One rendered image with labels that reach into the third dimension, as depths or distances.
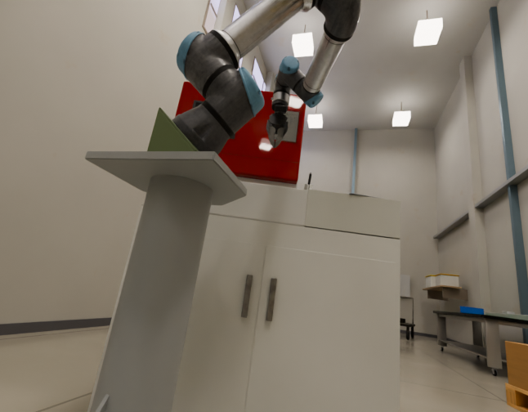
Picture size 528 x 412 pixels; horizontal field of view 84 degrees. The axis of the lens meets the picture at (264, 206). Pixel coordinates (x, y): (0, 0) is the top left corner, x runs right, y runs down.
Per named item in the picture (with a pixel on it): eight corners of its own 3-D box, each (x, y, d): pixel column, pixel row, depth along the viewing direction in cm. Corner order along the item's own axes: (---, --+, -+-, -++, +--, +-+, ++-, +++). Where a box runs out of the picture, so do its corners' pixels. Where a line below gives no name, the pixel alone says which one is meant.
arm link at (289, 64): (310, 69, 118) (302, 87, 128) (291, 50, 119) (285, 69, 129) (296, 79, 115) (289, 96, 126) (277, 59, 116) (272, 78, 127)
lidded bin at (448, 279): (459, 287, 651) (459, 275, 658) (440, 284, 661) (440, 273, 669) (453, 288, 693) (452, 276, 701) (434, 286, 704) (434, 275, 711)
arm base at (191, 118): (190, 142, 70) (221, 114, 70) (163, 110, 77) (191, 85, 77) (219, 171, 83) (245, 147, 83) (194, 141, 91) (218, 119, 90)
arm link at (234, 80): (230, 126, 74) (270, 89, 73) (195, 87, 75) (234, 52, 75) (237, 140, 86) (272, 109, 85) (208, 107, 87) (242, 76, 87)
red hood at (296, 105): (190, 200, 249) (204, 137, 265) (287, 213, 246) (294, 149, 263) (162, 163, 176) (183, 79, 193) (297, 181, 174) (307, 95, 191)
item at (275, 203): (164, 212, 119) (172, 180, 123) (301, 230, 117) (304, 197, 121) (156, 206, 110) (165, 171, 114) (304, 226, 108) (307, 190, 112)
